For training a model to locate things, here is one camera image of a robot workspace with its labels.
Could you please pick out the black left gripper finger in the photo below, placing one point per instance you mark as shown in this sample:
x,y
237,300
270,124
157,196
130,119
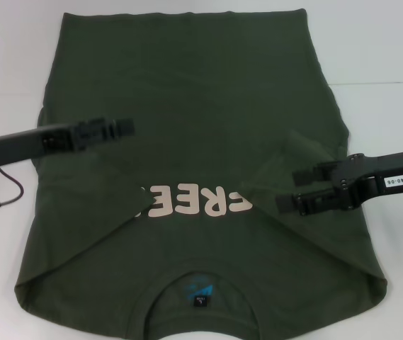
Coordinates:
x,y
116,124
116,136

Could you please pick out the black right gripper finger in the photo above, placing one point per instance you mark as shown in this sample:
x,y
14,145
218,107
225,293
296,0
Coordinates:
x,y
307,203
311,176

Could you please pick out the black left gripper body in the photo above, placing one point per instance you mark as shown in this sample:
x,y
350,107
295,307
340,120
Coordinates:
x,y
27,143

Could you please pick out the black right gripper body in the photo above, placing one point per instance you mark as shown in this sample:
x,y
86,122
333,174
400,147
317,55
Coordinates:
x,y
364,177

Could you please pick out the dark green printed t-shirt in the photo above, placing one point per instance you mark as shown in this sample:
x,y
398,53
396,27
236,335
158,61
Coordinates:
x,y
201,88

